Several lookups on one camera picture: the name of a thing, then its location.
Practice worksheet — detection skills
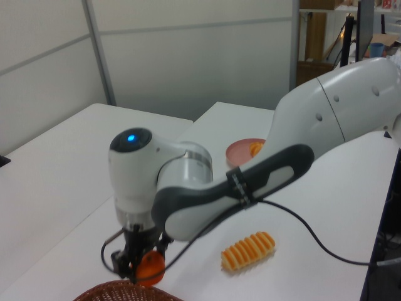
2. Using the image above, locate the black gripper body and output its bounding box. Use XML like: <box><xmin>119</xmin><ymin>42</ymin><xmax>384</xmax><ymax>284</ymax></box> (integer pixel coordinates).
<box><xmin>123</xmin><ymin>224</ymin><xmax>164</xmax><ymax>251</ymax></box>

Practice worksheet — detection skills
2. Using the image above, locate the orange mandarin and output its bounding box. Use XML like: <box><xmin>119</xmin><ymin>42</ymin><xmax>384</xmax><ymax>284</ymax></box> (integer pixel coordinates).
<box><xmin>137</xmin><ymin>250</ymin><xmax>166</xmax><ymax>288</ymax></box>

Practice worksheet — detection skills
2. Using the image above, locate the striped bread roll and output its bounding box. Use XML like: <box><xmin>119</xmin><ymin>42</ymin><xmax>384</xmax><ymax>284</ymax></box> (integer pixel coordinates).
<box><xmin>221</xmin><ymin>231</ymin><xmax>276</xmax><ymax>277</ymax></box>

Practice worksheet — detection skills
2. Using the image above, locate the braided bread loaf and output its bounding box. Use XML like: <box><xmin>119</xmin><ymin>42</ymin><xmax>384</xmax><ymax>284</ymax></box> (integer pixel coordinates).
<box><xmin>249</xmin><ymin>141</ymin><xmax>266</xmax><ymax>157</ymax></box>

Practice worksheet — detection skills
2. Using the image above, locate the brown woven basket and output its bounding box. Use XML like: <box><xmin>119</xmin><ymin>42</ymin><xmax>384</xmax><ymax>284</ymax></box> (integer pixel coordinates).
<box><xmin>72</xmin><ymin>280</ymin><xmax>185</xmax><ymax>301</ymax></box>

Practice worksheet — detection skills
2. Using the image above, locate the pink plate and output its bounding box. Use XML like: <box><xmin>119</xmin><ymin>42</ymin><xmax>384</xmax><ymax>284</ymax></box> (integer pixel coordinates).
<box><xmin>225</xmin><ymin>138</ymin><xmax>267</xmax><ymax>167</ymax></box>

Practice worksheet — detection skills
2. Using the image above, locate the dark blue desk panel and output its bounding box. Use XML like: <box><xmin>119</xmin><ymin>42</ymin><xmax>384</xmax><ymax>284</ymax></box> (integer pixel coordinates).
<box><xmin>360</xmin><ymin>145</ymin><xmax>401</xmax><ymax>301</ymax></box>

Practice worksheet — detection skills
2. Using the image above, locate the brown cardboard box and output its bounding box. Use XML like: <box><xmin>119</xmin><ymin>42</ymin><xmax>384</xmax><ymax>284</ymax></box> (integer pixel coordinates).
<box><xmin>299</xmin><ymin>0</ymin><xmax>342</xmax><ymax>10</ymax></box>
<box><xmin>296</xmin><ymin>61</ymin><xmax>335</xmax><ymax>88</ymax></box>
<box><xmin>305</xmin><ymin>12</ymin><xmax>327</xmax><ymax>62</ymax></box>

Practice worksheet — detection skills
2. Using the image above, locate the black upright stand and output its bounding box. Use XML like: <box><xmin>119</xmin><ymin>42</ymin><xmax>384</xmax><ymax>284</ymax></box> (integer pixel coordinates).
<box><xmin>335</xmin><ymin>15</ymin><xmax>357</xmax><ymax>69</ymax></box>

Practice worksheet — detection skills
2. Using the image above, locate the blue cup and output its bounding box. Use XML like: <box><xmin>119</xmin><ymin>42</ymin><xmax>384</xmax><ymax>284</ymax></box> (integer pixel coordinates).
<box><xmin>369</xmin><ymin>43</ymin><xmax>385</xmax><ymax>60</ymax></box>

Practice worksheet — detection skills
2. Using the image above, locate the dark computer monitor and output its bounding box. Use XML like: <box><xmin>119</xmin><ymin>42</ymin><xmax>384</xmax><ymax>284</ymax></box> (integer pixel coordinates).
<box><xmin>355</xmin><ymin>0</ymin><xmax>375</xmax><ymax>62</ymax></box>

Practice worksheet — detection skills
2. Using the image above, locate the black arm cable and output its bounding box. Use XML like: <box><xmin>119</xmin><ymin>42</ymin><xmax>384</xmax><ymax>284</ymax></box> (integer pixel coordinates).
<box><xmin>100</xmin><ymin>200</ymin><xmax>370</xmax><ymax>282</ymax></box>

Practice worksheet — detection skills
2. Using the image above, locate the black cable strap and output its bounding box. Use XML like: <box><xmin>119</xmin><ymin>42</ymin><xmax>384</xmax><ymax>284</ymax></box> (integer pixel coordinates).
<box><xmin>226</xmin><ymin>167</ymin><xmax>258</xmax><ymax>210</ymax></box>

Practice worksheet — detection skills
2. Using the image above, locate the grey partition post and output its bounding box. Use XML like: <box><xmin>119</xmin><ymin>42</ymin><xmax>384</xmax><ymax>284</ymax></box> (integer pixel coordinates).
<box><xmin>81</xmin><ymin>0</ymin><xmax>117</xmax><ymax>107</ymax></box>
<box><xmin>288</xmin><ymin>0</ymin><xmax>301</xmax><ymax>90</ymax></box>

